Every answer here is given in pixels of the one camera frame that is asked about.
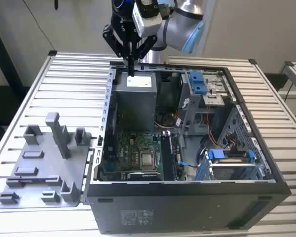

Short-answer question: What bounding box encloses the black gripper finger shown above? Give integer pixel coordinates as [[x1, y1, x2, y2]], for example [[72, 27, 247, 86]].
[[102, 24, 133, 77], [131, 35, 158, 77]]

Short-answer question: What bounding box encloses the black RAM slot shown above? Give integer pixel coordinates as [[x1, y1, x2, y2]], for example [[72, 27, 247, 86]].
[[161, 134, 167, 180], [164, 134, 170, 180]]

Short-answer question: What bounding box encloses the black installed RAM stick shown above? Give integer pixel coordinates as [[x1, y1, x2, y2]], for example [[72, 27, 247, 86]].
[[168, 134, 178, 179]]

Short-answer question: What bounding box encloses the blue plastic bay latch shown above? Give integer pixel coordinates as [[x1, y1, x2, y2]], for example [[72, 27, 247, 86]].
[[194, 83, 206, 95], [189, 71, 204, 84]]

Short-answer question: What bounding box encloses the grey power supply unit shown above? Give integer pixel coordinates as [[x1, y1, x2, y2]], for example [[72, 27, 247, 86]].
[[112, 71, 159, 132]]

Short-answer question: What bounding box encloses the green motherboard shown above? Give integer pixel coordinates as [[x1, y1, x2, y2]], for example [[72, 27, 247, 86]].
[[97, 130, 188, 182]]

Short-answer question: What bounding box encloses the metal socket cover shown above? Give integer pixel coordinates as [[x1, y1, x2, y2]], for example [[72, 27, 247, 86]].
[[139, 148, 158, 171]]

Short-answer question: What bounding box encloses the silver CPU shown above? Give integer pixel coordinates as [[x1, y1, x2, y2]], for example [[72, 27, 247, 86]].
[[142, 153, 155, 167]]

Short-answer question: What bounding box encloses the CPU socket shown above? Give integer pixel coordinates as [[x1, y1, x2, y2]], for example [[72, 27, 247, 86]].
[[137, 147, 159, 171]]

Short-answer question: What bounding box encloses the black chair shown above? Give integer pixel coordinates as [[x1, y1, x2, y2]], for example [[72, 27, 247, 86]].
[[0, 85, 23, 125]]

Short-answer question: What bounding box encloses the black graphics card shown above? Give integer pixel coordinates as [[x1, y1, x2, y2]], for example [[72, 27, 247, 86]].
[[122, 171, 163, 182]]

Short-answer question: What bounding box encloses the black seat beside side table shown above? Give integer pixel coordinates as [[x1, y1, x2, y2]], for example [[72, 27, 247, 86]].
[[263, 72, 290, 92]]

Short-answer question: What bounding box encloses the grey plastic parts rack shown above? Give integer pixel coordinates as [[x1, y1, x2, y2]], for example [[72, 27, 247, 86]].
[[0, 112, 93, 209]]

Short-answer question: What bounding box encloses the aluminium side table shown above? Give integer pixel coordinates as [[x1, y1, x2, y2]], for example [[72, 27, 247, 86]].
[[278, 61, 296, 100]]

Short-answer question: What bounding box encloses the hard disk in blue carrier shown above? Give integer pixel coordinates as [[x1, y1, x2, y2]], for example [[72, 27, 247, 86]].
[[206, 149, 258, 181]]

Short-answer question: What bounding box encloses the black open PC case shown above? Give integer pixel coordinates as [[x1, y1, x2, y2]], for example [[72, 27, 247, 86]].
[[85, 60, 292, 235]]

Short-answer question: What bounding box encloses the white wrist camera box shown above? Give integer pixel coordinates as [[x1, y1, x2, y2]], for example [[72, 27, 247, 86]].
[[132, 0, 164, 39]]

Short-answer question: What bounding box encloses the thin black wall cable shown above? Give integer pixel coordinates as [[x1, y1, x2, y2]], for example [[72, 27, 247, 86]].
[[22, 0, 58, 51]]

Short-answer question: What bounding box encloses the multicolour power wire bundle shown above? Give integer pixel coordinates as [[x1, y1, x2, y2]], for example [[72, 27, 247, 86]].
[[153, 111, 181, 129]]

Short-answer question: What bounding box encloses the orange red wire bundle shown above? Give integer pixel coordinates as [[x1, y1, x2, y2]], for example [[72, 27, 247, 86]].
[[201, 112, 237, 149]]

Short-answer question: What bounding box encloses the black wire bundle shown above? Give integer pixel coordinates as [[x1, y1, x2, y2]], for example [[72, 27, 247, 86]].
[[196, 137, 213, 159]]

